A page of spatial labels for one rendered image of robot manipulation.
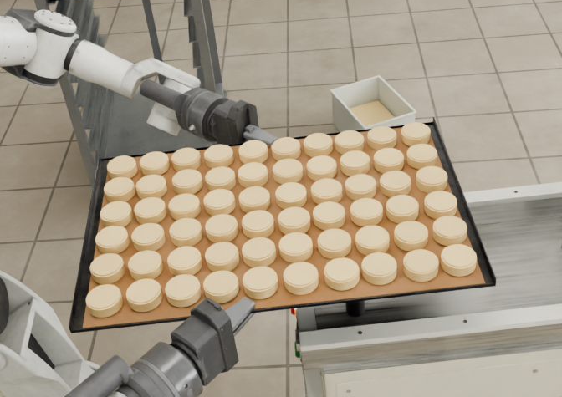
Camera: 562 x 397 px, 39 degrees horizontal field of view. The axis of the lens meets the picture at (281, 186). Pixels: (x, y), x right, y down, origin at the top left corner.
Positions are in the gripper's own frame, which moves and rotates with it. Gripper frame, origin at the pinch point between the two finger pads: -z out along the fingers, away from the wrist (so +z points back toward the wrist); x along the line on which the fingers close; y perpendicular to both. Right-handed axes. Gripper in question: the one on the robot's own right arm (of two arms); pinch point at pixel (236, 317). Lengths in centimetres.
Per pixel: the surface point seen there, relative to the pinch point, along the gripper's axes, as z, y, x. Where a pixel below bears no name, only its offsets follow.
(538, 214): -63, -15, -19
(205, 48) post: -96, 111, -38
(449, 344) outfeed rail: -25.7, -19.2, -17.2
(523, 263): -51, -19, -20
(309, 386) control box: -12.5, -0.4, -29.1
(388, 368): -18.1, -12.8, -20.2
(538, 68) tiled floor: -238, 65, -104
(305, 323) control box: -17.1, 3.4, -19.6
